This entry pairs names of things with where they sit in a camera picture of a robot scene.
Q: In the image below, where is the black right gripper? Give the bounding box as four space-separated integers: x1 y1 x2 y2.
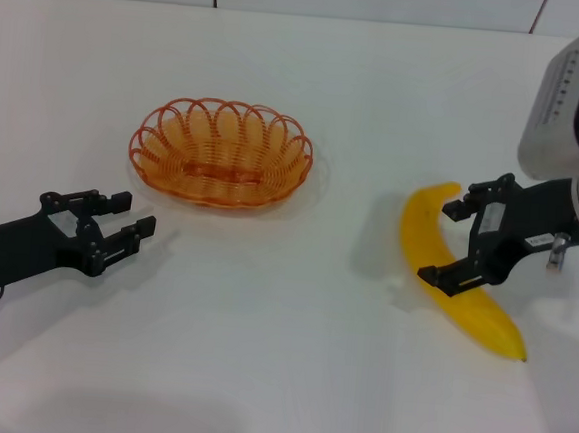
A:
415 165 579 306

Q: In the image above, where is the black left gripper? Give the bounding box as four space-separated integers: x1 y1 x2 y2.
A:
0 181 160 302

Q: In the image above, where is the yellow banana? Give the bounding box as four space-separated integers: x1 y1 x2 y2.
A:
391 177 541 364

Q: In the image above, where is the orange woven plastic basket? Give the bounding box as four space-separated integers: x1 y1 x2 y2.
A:
123 92 319 215

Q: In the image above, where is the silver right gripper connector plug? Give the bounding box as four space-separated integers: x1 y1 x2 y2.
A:
545 231 571 273

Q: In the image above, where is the grey black wrist camera box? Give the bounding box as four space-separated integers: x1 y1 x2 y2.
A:
515 13 579 183

